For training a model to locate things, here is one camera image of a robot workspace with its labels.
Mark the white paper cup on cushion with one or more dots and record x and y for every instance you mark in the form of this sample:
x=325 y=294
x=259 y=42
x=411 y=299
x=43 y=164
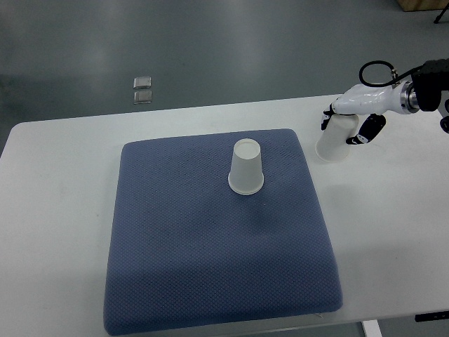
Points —
x=246 y=176

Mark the black tripod leg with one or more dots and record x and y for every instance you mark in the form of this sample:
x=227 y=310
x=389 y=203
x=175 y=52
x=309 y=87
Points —
x=441 y=14

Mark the black table control panel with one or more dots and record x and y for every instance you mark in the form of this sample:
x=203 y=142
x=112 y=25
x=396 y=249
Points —
x=432 y=316

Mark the blue textured cushion mat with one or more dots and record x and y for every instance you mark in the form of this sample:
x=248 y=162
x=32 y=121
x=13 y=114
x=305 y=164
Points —
x=186 y=250

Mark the cardboard box corner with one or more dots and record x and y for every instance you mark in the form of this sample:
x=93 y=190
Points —
x=421 y=5

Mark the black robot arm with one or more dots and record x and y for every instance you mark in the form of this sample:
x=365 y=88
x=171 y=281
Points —
x=418 y=89

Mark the white paper cup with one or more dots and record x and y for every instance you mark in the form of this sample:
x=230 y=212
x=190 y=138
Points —
x=246 y=176
x=332 y=146

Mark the lower metal floor plate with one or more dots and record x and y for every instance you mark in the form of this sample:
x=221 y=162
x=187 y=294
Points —
x=142 y=97

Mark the upper metal floor plate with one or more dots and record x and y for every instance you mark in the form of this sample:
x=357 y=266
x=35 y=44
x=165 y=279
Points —
x=142 y=82

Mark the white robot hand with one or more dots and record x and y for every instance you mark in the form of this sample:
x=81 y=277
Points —
x=372 y=101

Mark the metal floor plate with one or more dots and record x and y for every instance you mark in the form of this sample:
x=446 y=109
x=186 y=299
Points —
x=142 y=82
x=142 y=97

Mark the white table leg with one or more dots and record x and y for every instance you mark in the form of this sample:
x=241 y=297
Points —
x=371 y=328

